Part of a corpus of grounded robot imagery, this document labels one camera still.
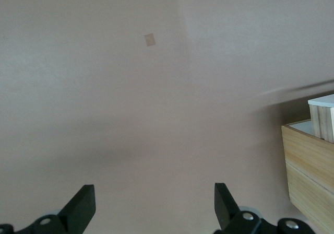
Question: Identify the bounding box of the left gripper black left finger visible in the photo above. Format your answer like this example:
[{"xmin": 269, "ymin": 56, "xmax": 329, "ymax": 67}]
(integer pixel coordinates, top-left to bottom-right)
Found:
[{"xmin": 15, "ymin": 184, "xmax": 96, "ymax": 234}]

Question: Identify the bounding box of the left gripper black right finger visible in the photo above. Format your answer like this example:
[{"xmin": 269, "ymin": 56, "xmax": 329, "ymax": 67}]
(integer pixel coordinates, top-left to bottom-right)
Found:
[{"xmin": 213, "ymin": 183, "xmax": 263, "ymax": 234}]

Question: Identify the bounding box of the light wooden drawer cabinet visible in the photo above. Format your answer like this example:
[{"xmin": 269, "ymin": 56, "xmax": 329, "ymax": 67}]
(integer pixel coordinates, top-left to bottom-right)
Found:
[{"xmin": 281, "ymin": 120, "xmax": 334, "ymax": 234}]

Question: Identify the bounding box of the small brown tape patch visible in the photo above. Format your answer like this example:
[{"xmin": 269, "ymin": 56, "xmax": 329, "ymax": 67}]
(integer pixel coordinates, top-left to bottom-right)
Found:
[{"xmin": 144, "ymin": 33, "xmax": 157, "ymax": 48}]

